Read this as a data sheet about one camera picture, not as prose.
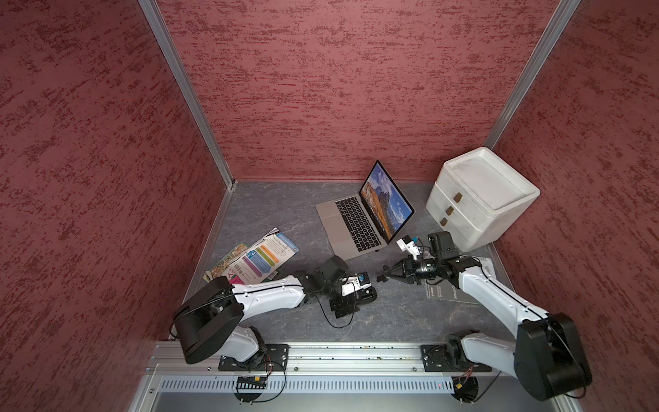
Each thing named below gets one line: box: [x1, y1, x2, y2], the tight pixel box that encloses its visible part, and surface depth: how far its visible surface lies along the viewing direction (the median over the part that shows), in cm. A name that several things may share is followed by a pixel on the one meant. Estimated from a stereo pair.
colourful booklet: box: [221, 228, 301, 285], surface depth 96 cm
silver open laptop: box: [315, 159, 416, 261], surface depth 105 cm
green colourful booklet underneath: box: [202, 242, 250, 284], surface depth 94 cm
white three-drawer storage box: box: [424, 147, 541, 253], surface depth 91 cm
